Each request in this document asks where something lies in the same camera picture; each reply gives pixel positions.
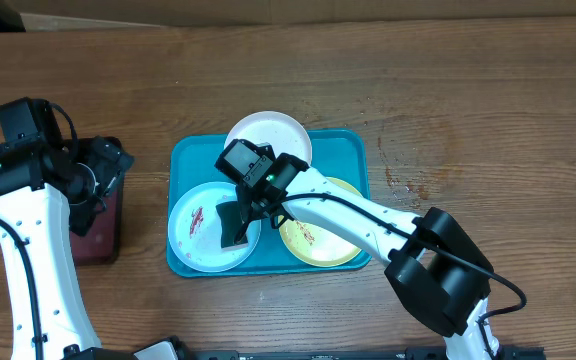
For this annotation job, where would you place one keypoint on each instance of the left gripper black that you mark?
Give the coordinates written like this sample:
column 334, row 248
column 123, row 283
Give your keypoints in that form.
column 109, row 161

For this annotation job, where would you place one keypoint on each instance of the green and pink sponge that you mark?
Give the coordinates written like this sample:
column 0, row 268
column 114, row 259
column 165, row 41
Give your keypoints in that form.
column 228, row 213

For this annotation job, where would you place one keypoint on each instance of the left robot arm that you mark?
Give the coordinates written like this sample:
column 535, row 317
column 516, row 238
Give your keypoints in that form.
column 51, row 188

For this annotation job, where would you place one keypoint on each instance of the brown cardboard backdrop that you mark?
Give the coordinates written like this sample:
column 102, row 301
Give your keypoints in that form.
column 255, row 12

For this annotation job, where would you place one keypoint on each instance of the yellow green round plate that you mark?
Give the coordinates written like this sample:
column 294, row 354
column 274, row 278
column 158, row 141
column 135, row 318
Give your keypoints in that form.
column 316, row 246

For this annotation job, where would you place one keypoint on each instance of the black tray with red liquid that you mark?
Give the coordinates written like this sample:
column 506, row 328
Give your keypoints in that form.
column 95, row 226

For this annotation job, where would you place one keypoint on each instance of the white round plate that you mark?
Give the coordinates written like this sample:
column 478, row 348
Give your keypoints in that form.
column 284, row 133

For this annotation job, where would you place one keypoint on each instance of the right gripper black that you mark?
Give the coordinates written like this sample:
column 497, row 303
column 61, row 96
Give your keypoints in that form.
column 250, row 208

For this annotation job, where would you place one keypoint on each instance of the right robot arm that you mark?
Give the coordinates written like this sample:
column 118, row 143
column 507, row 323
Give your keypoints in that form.
column 436, row 270

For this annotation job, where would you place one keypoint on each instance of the light blue round plate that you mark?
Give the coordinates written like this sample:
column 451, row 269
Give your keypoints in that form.
column 194, row 233

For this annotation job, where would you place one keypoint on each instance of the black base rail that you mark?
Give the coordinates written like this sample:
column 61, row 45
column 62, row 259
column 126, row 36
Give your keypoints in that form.
column 172, row 348

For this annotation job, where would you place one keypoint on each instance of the teal plastic serving tray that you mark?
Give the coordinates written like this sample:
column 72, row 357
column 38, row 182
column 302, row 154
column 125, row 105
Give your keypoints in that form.
column 337, row 153

